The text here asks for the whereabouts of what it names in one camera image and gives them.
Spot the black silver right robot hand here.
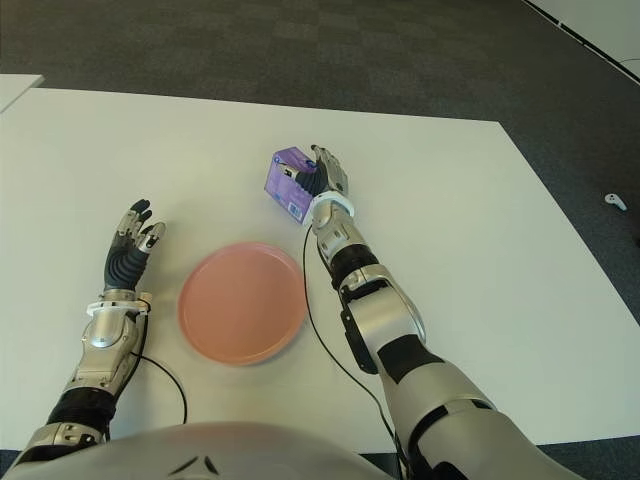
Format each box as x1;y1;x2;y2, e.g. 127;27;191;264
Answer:
282;143;350;197

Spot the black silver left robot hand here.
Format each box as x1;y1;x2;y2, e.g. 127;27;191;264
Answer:
102;198;168;291

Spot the purple tissue paper pack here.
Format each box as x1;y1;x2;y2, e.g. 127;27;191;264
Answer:
262;146;321;225

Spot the pink round plate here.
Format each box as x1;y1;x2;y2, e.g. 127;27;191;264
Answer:
178;241;309;366

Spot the silver robot torso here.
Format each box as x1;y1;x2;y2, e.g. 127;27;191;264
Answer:
0;422;401;480

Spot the white side table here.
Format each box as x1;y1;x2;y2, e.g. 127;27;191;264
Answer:
0;73;45;114

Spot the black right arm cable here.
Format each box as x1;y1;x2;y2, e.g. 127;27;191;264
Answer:
301;222;416;476

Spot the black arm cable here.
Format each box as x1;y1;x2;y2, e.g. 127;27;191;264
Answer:
301;222;416;476
99;299;189;444

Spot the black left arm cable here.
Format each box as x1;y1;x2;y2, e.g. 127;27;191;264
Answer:
99;299;189;444

